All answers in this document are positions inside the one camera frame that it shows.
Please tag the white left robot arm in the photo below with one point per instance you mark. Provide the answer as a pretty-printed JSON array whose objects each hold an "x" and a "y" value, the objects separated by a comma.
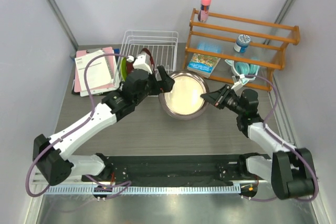
[{"x": 54, "y": 155}]

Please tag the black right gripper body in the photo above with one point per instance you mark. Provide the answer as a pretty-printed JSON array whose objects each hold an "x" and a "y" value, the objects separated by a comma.
[{"x": 233, "y": 102}]

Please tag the white manual booklet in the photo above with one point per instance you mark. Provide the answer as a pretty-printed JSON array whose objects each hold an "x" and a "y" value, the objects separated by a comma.
[{"x": 99, "y": 72}]

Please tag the green plate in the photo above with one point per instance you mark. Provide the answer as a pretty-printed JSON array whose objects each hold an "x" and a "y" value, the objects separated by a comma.
[{"x": 123, "y": 69}]

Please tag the blue paperback book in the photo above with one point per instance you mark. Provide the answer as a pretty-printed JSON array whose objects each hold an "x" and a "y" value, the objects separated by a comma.
[{"x": 203, "y": 64}]

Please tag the blue lidded jar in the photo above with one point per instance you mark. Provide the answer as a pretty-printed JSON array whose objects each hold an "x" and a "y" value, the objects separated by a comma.
[{"x": 241, "y": 43}]

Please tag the dark red patterned plate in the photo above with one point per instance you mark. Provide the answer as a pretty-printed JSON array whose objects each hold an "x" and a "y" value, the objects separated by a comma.
[{"x": 129, "y": 67}]

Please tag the white slotted cable duct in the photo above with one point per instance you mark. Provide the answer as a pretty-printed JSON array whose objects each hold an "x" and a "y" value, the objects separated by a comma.
[{"x": 86, "y": 189}]

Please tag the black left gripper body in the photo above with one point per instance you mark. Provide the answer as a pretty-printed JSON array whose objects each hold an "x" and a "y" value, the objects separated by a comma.
[{"x": 149, "y": 89}]

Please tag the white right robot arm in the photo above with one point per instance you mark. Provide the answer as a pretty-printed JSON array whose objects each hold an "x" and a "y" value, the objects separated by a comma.
[{"x": 289, "y": 169}]

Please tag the white wire dish rack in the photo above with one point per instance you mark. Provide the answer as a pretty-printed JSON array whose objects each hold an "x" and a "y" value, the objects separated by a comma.
[{"x": 161, "y": 44}]

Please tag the orange wooden shelf rack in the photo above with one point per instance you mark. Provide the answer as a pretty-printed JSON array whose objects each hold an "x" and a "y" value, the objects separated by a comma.
[{"x": 225, "y": 45}]

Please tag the dark red cream plate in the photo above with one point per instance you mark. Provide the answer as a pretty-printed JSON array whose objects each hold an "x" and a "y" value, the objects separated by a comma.
[{"x": 145, "y": 50}]

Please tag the clear blue plastic box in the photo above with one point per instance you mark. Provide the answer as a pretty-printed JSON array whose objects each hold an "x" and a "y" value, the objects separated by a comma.
[{"x": 206, "y": 46}]

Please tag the dark blue notebook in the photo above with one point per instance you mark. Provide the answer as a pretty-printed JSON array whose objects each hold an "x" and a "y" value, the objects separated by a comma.
[{"x": 116, "y": 51}]

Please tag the pink capped bottle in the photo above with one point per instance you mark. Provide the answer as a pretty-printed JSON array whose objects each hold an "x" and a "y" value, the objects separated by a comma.
[{"x": 204, "y": 10}]

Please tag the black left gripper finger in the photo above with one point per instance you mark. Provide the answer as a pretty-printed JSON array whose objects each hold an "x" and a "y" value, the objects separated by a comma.
[
  {"x": 157, "y": 87},
  {"x": 166, "y": 83}
]

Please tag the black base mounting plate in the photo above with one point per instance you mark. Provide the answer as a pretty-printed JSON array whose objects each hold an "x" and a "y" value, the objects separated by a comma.
[{"x": 175, "y": 170}]

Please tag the brown rimmed cream plate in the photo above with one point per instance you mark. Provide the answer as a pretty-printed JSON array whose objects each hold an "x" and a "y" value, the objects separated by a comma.
[{"x": 184, "y": 101}]

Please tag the teal cat ear headphones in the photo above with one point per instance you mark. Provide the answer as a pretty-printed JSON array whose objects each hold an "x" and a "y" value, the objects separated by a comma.
[{"x": 242, "y": 68}]

